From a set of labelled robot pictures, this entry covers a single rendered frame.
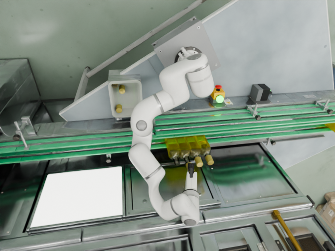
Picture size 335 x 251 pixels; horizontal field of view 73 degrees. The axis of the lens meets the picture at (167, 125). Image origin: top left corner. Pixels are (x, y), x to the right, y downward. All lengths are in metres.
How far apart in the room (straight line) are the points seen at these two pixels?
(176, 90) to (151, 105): 0.11
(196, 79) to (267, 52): 0.70
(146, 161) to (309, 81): 1.27
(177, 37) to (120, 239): 0.96
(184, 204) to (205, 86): 0.46
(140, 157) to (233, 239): 0.58
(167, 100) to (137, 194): 0.55
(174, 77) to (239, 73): 0.69
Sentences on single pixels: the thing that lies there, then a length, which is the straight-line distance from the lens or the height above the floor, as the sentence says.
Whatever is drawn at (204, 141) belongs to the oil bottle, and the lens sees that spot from 1.28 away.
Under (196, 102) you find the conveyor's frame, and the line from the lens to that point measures 1.39.
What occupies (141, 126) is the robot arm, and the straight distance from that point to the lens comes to 0.84.
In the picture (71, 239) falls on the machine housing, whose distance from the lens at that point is 1.15.
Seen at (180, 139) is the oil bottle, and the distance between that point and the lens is 1.29.
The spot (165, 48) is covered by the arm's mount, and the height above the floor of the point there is 0.85.
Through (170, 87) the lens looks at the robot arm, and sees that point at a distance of 0.86.
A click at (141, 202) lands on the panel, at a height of 1.25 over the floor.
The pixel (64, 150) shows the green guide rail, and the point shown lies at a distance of 1.41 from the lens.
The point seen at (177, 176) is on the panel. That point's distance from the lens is 1.29.
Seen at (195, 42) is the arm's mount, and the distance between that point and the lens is 1.17.
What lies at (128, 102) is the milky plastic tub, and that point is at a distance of 1.35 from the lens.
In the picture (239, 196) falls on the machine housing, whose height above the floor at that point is 1.27.
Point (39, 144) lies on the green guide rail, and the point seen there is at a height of 0.92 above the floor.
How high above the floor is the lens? 1.94
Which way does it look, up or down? 53 degrees down
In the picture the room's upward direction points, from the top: 163 degrees clockwise
